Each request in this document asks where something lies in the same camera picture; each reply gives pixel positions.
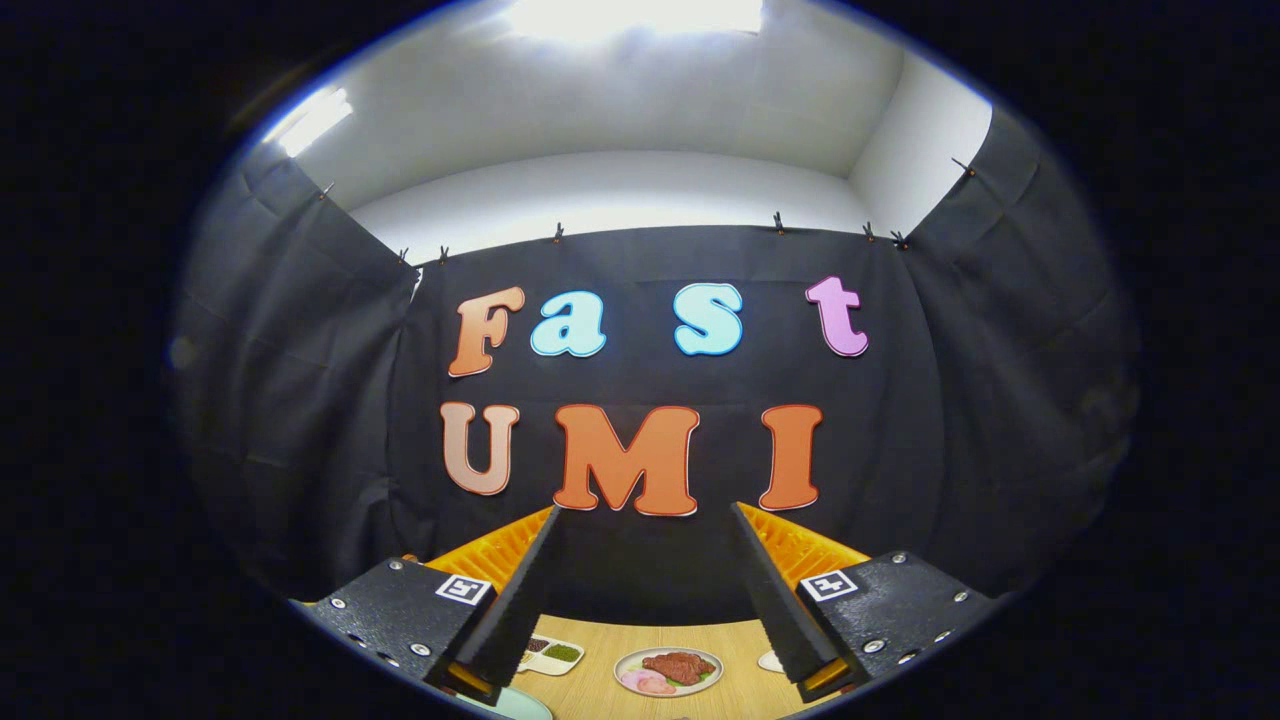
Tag row of cloth clips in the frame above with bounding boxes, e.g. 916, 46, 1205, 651
318, 158, 976, 263

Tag white round plate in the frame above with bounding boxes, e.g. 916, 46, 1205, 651
613, 647, 725, 699

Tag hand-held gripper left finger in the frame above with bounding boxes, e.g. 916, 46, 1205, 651
290, 503, 563, 706

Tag pale green plate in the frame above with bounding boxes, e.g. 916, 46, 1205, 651
460, 685, 554, 720

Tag brown steak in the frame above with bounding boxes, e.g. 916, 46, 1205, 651
642, 652, 717, 686

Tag white divided tray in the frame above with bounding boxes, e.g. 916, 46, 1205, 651
518, 634, 586, 677

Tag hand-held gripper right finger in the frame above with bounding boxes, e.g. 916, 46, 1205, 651
730, 500, 1006, 704

